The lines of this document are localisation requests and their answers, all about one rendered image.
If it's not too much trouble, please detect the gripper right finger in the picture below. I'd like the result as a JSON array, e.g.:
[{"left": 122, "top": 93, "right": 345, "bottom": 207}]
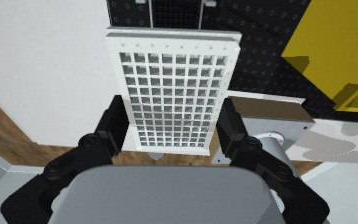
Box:
[{"left": 216, "top": 98, "right": 330, "bottom": 224}]

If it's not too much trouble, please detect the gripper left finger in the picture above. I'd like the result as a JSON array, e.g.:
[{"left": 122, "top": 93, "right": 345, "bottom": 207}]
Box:
[{"left": 0, "top": 95, "right": 130, "bottom": 224}]

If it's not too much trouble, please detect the yellow recycle bin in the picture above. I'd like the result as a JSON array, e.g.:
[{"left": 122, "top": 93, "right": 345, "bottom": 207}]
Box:
[{"left": 281, "top": 0, "right": 358, "bottom": 112}]

